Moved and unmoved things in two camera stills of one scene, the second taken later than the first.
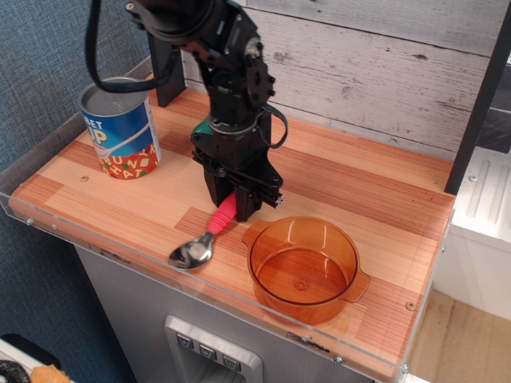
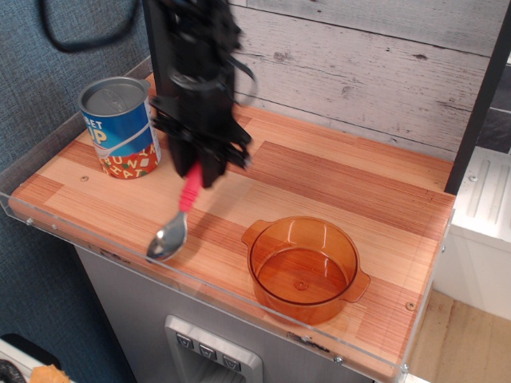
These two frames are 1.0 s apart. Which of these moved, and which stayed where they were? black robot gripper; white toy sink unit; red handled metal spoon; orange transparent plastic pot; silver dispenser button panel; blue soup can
Moved: red handled metal spoon; black robot gripper
Stayed: blue soup can; white toy sink unit; silver dispenser button panel; orange transparent plastic pot
